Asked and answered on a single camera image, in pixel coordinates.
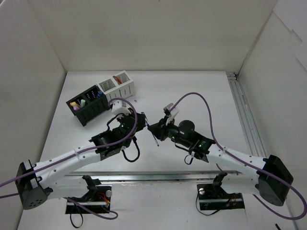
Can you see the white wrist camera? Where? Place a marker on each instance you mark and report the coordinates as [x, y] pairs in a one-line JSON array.
[[120, 107], [170, 111]]

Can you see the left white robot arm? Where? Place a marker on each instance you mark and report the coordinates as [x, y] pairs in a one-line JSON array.
[[38, 182]]

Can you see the aluminium side rail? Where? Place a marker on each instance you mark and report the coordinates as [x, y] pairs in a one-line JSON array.
[[254, 143]]

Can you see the white slotted container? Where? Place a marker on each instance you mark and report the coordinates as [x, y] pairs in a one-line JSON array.
[[111, 89]]

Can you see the black slotted container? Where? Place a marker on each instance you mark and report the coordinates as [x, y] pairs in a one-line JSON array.
[[94, 105]]

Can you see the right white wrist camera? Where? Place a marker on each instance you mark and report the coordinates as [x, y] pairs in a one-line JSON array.
[[170, 111]]

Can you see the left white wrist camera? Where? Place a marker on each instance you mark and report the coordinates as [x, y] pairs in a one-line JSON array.
[[120, 107]]

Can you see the green highlighter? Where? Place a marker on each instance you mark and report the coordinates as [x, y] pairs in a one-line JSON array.
[[82, 103]]

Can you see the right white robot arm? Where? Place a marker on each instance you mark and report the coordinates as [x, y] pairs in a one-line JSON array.
[[270, 174]]

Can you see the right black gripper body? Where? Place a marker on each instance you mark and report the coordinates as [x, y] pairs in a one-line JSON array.
[[162, 132]]

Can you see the red pen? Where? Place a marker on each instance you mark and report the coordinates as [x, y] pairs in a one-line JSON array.
[[117, 79]]

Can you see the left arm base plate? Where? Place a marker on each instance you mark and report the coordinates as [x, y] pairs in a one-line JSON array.
[[98, 203]]

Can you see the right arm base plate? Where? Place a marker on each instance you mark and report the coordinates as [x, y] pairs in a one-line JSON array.
[[212, 199]]

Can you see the blue pen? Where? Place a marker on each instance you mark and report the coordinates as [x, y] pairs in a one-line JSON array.
[[156, 141]]

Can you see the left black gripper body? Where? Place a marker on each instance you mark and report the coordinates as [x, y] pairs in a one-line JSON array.
[[140, 120]]

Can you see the aluminium front rail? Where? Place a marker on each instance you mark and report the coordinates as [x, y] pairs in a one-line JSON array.
[[140, 177]]

